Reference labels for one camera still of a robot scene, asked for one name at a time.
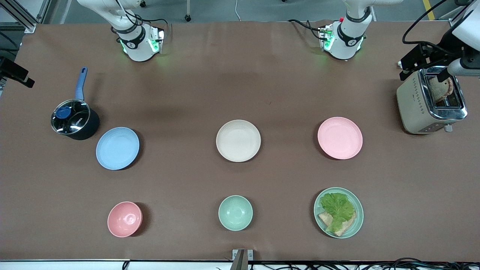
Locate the grey metal bracket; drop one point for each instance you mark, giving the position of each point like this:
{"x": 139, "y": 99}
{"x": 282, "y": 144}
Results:
{"x": 240, "y": 260}

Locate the round brown bread slice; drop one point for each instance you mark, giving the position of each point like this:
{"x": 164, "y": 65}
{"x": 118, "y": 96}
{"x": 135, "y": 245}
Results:
{"x": 440, "y": 90}

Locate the green plate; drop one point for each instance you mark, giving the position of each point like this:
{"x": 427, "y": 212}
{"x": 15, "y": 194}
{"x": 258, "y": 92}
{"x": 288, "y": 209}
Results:
{"x": 359, "y": 210}

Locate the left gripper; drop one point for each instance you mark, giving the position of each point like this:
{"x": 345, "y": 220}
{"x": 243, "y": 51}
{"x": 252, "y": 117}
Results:
{"x": 436, "y": 53}

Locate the beige plate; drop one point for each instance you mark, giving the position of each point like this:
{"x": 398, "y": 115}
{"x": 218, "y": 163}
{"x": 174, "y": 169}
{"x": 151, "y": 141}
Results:
{"x": 238, "y": 140}

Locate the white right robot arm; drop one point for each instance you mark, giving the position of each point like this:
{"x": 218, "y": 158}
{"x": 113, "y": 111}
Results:
{"x": 138, "y": 48}

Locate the beige chrome toaster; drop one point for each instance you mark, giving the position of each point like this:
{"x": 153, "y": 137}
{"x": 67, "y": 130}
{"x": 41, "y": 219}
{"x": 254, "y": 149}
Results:
{"x": 412, "y": 108}

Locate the green bowl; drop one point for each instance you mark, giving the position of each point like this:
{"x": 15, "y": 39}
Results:
{"x": 235, "y": 213}

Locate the blue plate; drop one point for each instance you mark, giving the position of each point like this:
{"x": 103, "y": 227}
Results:
{"x": 117, "y": 148}

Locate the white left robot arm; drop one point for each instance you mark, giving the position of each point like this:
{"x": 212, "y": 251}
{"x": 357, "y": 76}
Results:
{"x": 345, "y": 45}

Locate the pink plate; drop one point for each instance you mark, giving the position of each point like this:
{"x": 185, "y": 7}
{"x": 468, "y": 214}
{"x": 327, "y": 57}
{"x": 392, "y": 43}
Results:
{"x": 340, "y": 138}

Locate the glass lid with blue knob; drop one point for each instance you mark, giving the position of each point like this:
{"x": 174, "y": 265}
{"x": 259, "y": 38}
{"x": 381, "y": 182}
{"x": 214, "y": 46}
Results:
{"x": 77, "y": 120}

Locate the black caster wheel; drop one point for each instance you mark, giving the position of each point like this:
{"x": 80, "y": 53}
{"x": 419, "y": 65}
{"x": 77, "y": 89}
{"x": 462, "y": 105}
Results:
{"x": 188, "y": 17}

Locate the pink bowl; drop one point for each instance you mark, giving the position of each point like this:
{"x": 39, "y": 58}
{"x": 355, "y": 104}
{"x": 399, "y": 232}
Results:
{"x": 125, "y": 219}

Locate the green lettuce leaf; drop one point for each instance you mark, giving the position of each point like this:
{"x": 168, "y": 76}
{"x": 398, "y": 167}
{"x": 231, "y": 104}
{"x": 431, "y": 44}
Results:
{"x": 337, "y": 208}

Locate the aluminium frame profile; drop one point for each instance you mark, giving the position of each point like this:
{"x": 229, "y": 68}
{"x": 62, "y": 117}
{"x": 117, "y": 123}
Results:
{"x": 22, "y": 18}

